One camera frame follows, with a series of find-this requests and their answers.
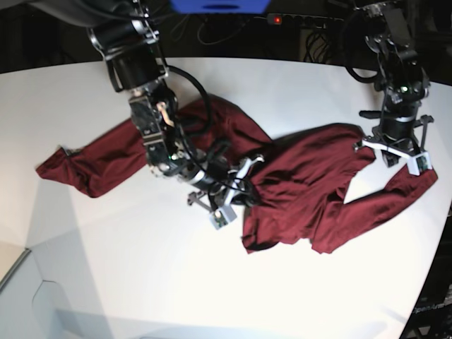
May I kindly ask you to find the black power strip red light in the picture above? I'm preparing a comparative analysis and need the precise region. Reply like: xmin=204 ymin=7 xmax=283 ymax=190
xmin=266 ymin=13 xmax=344 ymax=29

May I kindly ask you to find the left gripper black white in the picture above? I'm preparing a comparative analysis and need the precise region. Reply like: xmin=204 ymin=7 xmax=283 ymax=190
xmin=353 ymin=105 xmax=434 ymax=168

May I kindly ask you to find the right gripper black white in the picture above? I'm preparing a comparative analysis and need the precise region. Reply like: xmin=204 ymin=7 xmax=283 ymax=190
xmin=186 ymin=154 xmax=264 ymax=217

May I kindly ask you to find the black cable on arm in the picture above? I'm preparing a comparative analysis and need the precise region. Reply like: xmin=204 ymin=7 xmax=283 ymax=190
xmin=167 ymin=65 xmax=248 ymax=191
xmin=340 ymin=13 xmax=384 ymax=85

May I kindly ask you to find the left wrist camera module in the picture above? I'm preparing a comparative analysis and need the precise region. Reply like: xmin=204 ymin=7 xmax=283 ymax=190
xmin=407 ymin=151 xmax=432 ymax=176

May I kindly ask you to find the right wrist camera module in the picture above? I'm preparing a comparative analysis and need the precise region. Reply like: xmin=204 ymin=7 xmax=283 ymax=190
xmin=209 ymin=206 xmax=237 ymax=230

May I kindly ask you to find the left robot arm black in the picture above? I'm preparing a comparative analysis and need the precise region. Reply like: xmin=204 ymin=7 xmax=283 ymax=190
xmin=340 ymin=1 xmax=434 ymax=176

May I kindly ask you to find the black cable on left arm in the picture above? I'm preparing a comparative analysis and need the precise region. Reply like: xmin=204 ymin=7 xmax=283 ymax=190
xmin=340 ymin=13 xmax=384 ymax=85

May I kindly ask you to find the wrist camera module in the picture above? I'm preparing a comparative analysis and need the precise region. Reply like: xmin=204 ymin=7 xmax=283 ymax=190
xmin=209 ymin=206 xmax=237 ymax=230
xmin=407 ymin=151 xmax=432 ymax=176

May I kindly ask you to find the dark red long-sleeve t-shirt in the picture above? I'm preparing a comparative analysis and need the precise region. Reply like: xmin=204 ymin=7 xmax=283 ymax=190
xmin=37 ymin=97 xmax=438 ymax=254

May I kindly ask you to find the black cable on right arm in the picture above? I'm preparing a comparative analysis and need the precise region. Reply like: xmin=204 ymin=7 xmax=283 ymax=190
xmin=167 ymin=65 xmax=248 ymax=191

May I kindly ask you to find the blue box at table back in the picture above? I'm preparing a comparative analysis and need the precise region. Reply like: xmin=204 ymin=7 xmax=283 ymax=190
xmin=170 ymin=0 xmax=270 ymax=14

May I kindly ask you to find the black OpenArm labelled case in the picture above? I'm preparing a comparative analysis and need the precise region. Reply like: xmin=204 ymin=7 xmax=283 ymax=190
xmin=400 ymin=213 xmax=451 ymax=338

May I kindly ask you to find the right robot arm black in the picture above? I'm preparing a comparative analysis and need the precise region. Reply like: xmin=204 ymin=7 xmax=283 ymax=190
xmin=37 ymin=1 xmax=263 ymax=228

